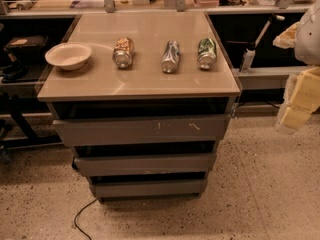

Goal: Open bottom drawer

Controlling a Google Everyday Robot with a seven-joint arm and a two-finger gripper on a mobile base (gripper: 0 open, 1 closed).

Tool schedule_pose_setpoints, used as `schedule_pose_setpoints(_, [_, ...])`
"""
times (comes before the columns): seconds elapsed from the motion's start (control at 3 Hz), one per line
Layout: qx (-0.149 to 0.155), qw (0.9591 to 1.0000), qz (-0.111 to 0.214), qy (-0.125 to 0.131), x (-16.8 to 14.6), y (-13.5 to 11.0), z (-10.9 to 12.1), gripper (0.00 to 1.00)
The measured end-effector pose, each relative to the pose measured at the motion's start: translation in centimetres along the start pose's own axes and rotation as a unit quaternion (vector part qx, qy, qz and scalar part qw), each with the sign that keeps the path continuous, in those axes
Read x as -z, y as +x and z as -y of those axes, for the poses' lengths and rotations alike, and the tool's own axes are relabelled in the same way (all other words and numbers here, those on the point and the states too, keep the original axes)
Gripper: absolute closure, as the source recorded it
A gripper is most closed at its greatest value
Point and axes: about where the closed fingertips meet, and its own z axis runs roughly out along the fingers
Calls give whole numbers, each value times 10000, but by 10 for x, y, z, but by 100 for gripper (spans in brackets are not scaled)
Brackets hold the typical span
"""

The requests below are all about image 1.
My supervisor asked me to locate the grey bottom drawer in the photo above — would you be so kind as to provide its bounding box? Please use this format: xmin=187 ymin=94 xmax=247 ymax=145
xmin=89 ymin=179 xmax=207 ymax=198

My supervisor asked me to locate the grey top drawer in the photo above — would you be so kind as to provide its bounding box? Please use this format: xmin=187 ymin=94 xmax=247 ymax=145
xmin=53 ymin=115 xmax=230 ymax=146

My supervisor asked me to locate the grey metal shelf rail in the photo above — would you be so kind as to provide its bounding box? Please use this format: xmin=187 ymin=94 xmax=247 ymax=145
xmin=233 ymin=66 xmax=311 ymax=90

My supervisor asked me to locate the brown patterned can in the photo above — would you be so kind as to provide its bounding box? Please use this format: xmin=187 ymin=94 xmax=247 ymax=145
xmin=112 ymin=37 xmax=135 ymax=68

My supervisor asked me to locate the grey drawer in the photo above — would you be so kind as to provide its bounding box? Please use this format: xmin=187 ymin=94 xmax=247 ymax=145
xmin=53 ymin=115 xmax=230 ymax=146
xmin=89 ymin=179 xmax=207 ymax=198
xmin=75 ymin=153 xmax=216 ymax=177

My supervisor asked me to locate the dark box on shelf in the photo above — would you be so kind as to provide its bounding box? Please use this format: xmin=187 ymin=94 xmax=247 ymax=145
xmin=5 ymin=35 xmax=47 ymax=49

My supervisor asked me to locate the silver blue can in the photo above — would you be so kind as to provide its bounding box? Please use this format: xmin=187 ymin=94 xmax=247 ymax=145
xmin=161 ymin=40 xmax=180 ymax=74

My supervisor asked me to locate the white bottle with wand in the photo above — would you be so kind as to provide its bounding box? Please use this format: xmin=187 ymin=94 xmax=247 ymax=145
xmin=239 ymin=14 xmax=285 ymax=73

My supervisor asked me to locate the grey middle drawer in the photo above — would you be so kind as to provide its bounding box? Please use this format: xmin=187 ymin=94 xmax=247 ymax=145
xmin=75 ymin=153 xmax=216 ymax=177

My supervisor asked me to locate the green can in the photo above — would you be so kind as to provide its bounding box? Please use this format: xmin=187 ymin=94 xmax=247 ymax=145
xmin=197 ymin=38 xmax=217 ymax=70

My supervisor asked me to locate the white bowl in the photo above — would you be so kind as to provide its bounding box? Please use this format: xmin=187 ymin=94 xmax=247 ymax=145
xmin=45 ymin=42 xmax=92 ymax=71

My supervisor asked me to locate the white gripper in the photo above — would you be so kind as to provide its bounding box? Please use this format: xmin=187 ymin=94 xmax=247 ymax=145
xmin=273 ymin=0 xmax=320 ymax=134

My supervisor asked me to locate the black floor cable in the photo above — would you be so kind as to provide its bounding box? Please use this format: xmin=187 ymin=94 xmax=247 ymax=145
xmin=72 ymin=197 xmax=99 ymax=240

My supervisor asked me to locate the grey drawer cabinet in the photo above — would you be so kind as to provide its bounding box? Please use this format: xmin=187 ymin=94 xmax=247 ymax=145
xmin=37 ymin=10 xmax=242 ymax=204

